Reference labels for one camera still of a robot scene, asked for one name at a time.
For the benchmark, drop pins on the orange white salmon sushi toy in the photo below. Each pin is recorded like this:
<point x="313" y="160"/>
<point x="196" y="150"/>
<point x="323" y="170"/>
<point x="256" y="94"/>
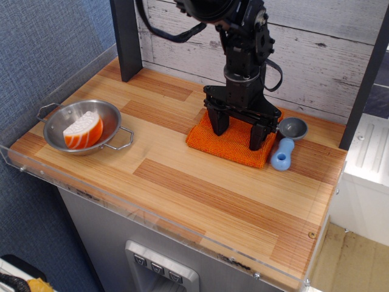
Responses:
<point x="84" y="132"/>

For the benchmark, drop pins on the dark grey left post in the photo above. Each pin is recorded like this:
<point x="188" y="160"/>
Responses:
<point x="127" y="38"/>

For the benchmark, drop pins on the white appliance at right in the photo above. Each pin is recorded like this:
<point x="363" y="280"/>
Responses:
<point x="360" y="203"/>

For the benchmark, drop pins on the dark grey right post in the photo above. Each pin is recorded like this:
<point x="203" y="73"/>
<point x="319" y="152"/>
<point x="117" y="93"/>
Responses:
<point x="369" y="77"/>

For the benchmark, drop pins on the blue spoon with grey scoop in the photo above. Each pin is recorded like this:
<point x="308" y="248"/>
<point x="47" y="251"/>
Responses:
<point x="292" y="129"/>

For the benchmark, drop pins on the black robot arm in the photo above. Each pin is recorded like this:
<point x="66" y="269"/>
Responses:
<point x="247" y="44"/>

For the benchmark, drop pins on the orange knitted cloth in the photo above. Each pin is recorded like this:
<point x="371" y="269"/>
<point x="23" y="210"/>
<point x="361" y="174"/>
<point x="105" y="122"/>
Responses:
<point x="232" y="145"/>

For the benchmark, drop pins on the clear acrylic guard rail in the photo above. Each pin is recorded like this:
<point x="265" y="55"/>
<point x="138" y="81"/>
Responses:
<point x="199" y="225"/>

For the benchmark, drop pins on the silver button control panel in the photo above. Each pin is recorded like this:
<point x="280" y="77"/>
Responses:
<point x="156" y="272"/>

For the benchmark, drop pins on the steel bowl with handles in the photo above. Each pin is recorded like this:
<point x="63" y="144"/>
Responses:
<point x="58" y="117"/>

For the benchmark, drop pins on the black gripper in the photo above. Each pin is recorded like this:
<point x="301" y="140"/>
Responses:
<point x="243" y="101"/>

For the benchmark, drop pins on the grey metal cabinet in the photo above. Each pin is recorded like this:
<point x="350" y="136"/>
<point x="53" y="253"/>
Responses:
<point x="104" y="233"/>

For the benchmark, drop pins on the dark grey post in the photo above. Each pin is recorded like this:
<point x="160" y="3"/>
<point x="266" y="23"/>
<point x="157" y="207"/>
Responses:
<point x="369" y="77"/>
<point x="127" y="38"/>

